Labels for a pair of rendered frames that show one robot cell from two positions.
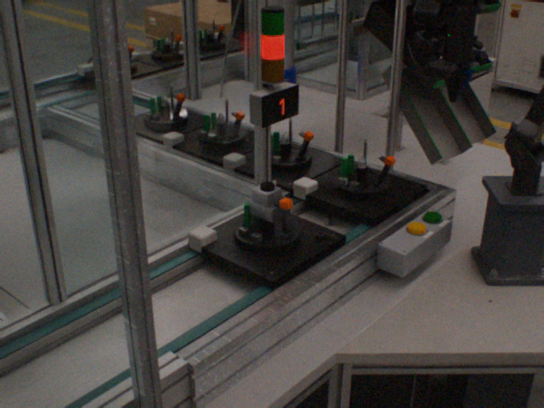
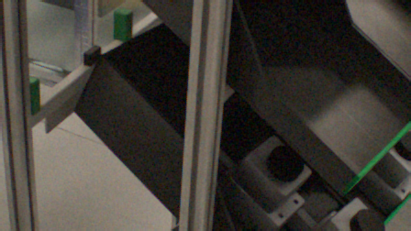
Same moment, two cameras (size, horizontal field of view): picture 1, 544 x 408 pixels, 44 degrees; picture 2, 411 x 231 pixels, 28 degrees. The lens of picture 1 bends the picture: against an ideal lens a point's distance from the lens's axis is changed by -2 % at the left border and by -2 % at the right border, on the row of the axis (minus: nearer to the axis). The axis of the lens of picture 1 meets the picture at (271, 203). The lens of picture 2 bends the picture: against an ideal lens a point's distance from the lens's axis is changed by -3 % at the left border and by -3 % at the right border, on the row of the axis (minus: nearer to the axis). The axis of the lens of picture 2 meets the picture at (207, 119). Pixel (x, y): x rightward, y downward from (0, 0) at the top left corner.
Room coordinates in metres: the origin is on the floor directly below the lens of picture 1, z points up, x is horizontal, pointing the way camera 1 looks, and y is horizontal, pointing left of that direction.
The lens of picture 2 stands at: (1.21, -0.17, 1.70)
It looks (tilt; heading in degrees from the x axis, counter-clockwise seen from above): 33 degrees down; 343
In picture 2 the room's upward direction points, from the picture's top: 5 degrees clockwise
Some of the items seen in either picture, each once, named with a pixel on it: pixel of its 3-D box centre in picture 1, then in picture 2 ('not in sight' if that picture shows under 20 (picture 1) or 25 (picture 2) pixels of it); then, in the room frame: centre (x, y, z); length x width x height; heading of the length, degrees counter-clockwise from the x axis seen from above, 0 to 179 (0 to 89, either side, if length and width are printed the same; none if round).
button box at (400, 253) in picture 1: (415, 242); not in sight; (1.31, -0.32, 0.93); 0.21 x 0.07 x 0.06; 138
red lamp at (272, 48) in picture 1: (272, 45); not in sight; (1.45, 0.00, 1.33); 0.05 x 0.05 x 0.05
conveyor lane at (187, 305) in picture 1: (271, 251); not in sight; (1.30, 0.00, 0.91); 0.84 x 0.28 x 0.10; 138
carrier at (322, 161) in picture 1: (285, 146); not in sight; (1.67, -0.04, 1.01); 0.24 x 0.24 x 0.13; 48
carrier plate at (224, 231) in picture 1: (267, 241); not in sight; (1.26, 0.01, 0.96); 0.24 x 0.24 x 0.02; 48
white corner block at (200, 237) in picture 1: (202, 239); not in sight; (1.25, 0.15, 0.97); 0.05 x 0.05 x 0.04; 48
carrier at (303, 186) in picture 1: (361, 172); not in sight; (1.51, -0.22, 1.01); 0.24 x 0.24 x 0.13; 48
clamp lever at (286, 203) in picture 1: (282, 215); not in sight; (1.23, -0.02, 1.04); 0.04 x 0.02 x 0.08; 48
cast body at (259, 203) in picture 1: (264, 198); not in sight; (1.27, 0.02, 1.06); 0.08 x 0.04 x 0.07; 48
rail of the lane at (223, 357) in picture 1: (342, 273); not in sight; (1.21, -0.15, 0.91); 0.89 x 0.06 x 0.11; 138
